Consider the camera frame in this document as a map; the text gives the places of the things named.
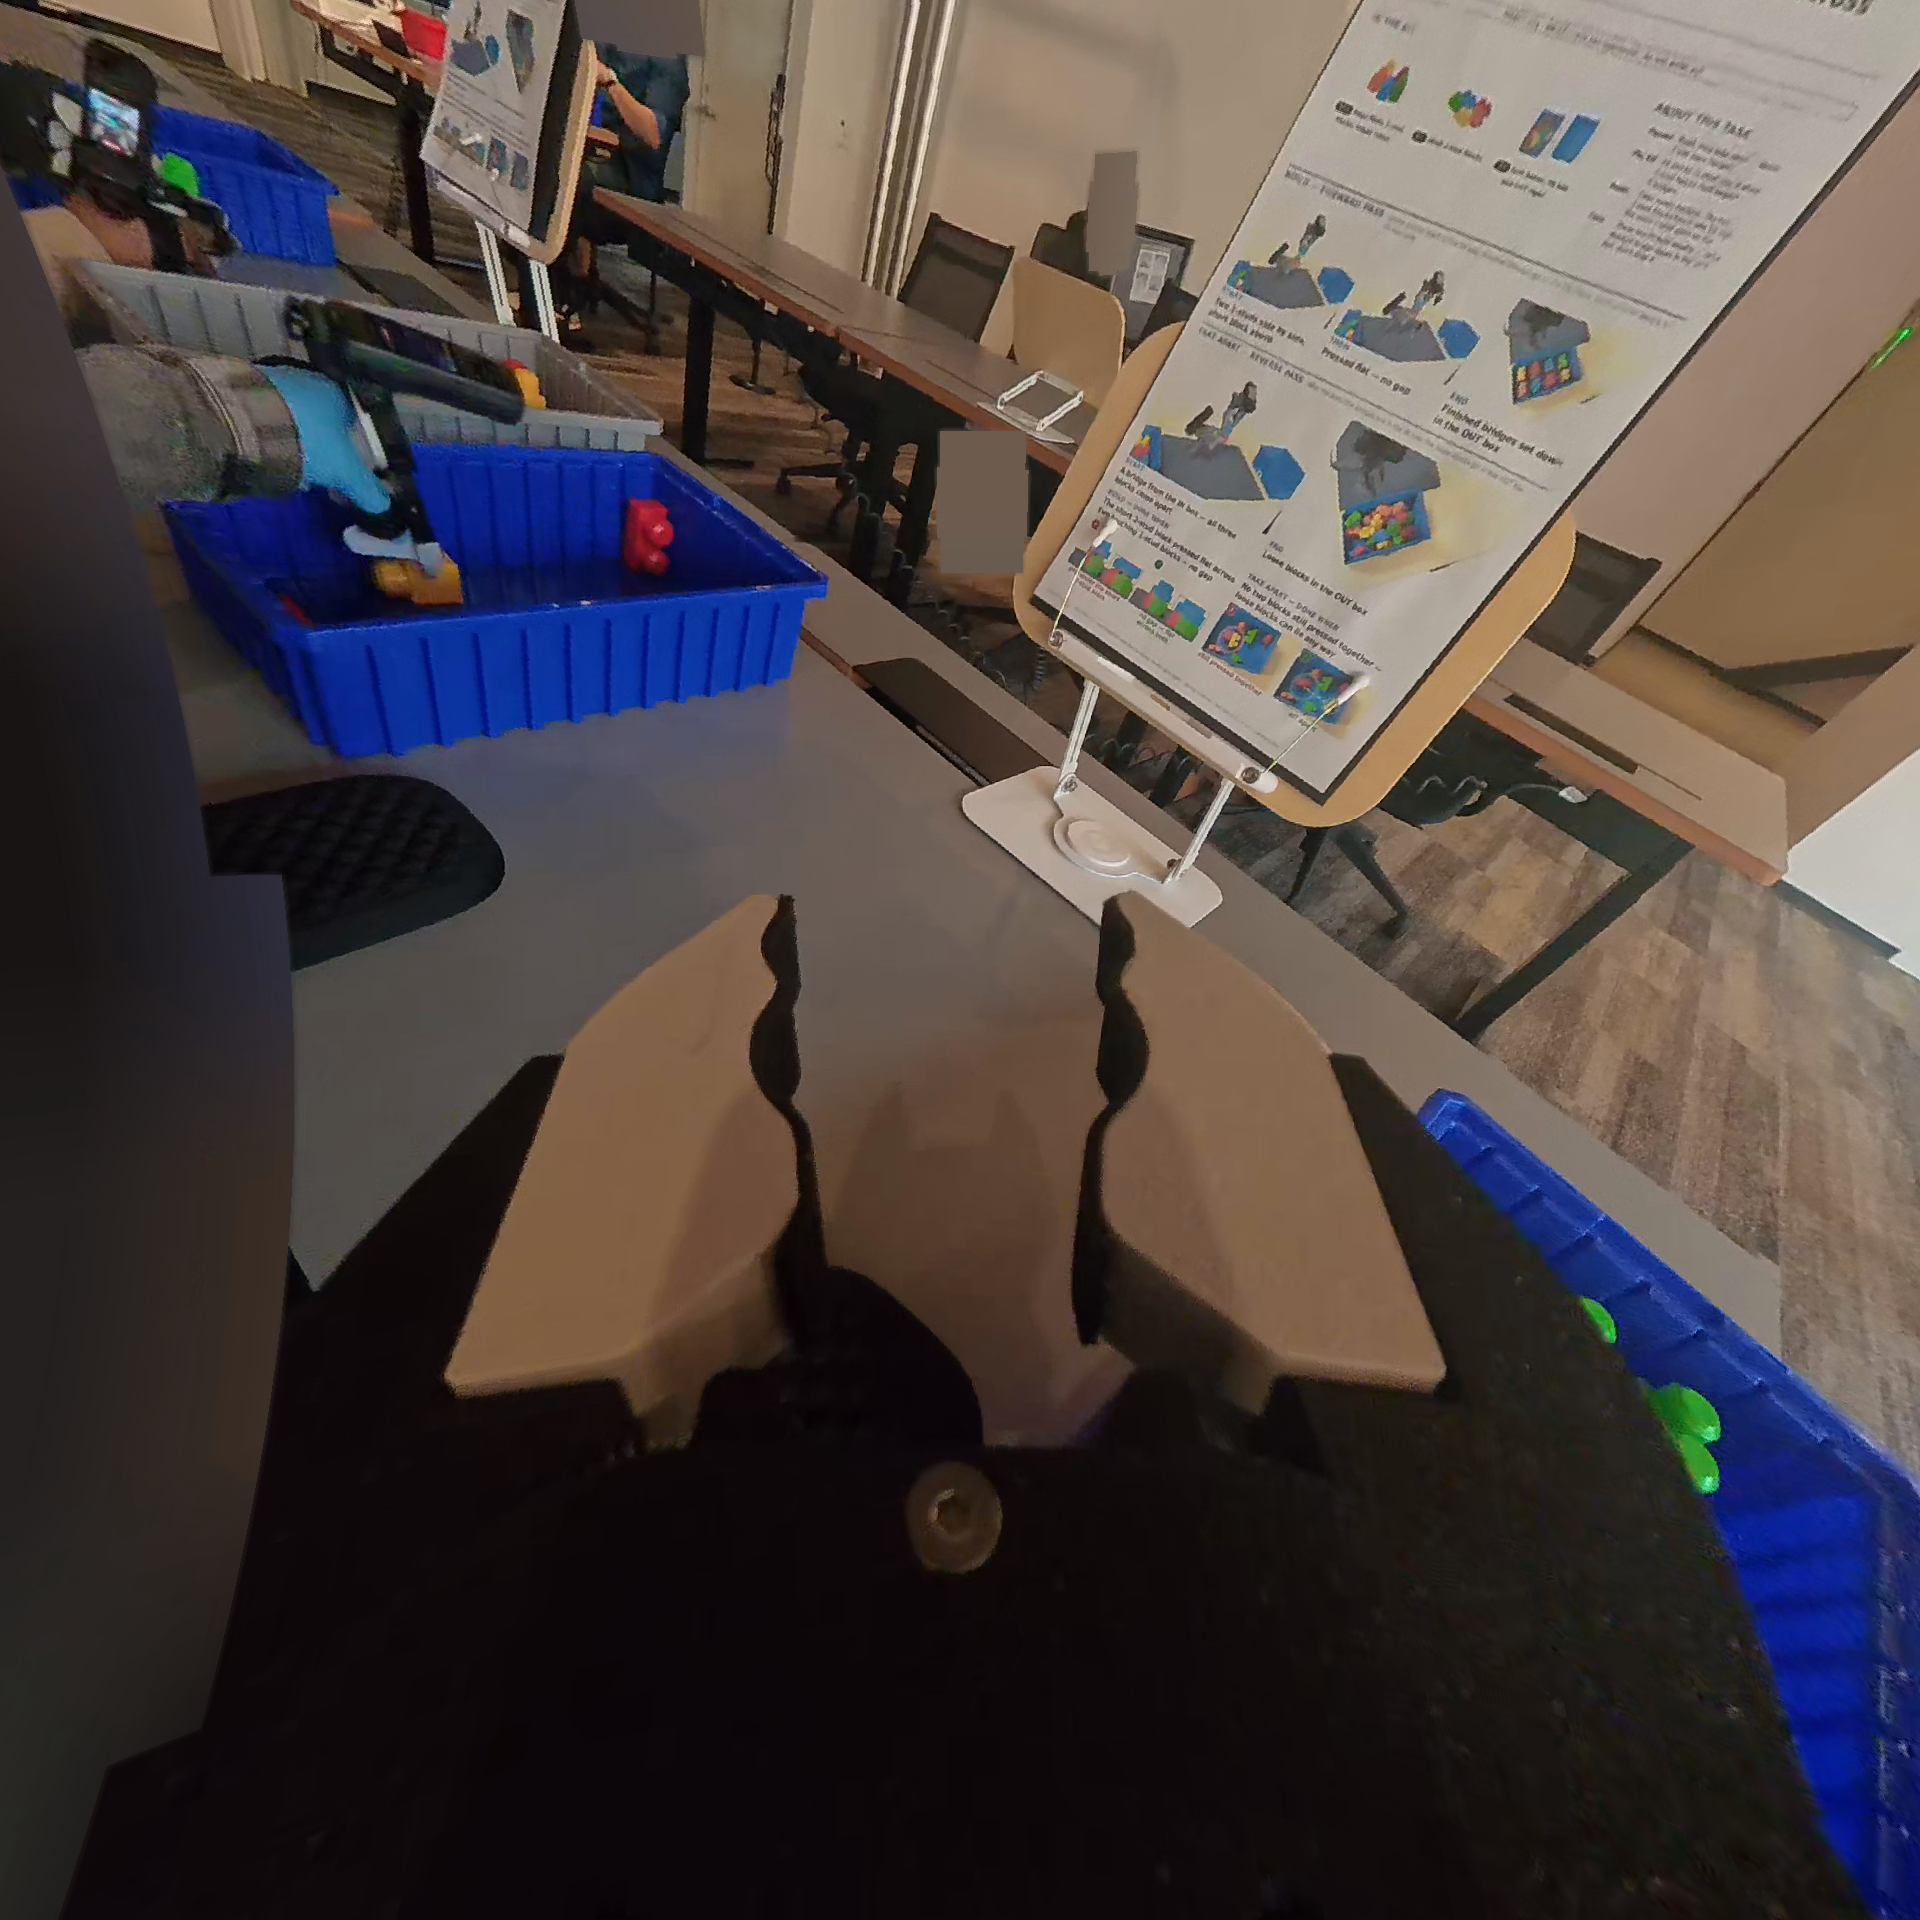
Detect blue plastic bin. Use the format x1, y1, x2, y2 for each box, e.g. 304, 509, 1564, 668
163, 445, 833, 762
1418, 1088, 1920, 1907
146, 104, 341, 273

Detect person's left forearm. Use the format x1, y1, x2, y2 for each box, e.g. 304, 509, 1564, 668
73, 339, 290, 509

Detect instruction sheet on stand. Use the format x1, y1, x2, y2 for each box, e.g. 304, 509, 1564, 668
1015, 0, 1920, 835

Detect printed instruction sheet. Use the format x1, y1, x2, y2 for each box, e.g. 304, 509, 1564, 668
1044, 0, 1920, 804
431, 0, 568, 166

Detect black handheld device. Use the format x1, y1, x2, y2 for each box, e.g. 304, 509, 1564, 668
0, 65, 236, 258

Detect black office chair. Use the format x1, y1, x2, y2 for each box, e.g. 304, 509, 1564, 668
1518, 538, 1662, 676
897, 215, 1015, 348

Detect person's left hand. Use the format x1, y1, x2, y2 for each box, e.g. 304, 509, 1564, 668
254, 366, 410, 532

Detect grey plastic bin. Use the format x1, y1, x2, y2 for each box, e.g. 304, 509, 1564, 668
70, 255, 662, 456

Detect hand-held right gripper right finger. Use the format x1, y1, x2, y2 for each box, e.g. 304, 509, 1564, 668
1074, 895, 1454, 1417

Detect wooden display board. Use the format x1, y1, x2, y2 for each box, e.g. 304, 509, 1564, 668
417, 0, 594, 263

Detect wooden office desk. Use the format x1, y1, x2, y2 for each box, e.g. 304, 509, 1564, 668
1462, 626, 1805, 1046
587, 184, 1097, 498

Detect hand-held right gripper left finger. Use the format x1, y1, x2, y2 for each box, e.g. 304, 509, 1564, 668
447, 895, 833, 1414

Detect dark desk cable cover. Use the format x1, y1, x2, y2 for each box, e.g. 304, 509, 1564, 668
853, 653, 1056, 792

